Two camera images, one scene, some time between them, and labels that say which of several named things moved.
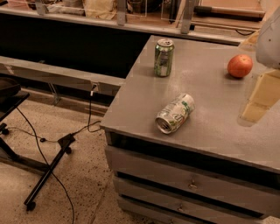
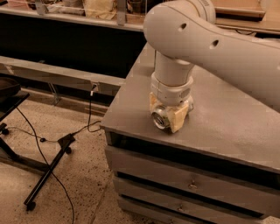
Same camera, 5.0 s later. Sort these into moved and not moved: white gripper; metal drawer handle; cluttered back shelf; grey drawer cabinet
Moved: white gripper
Not moved: metal drawer handle; grey drawer cabinet; cluttered back shelf
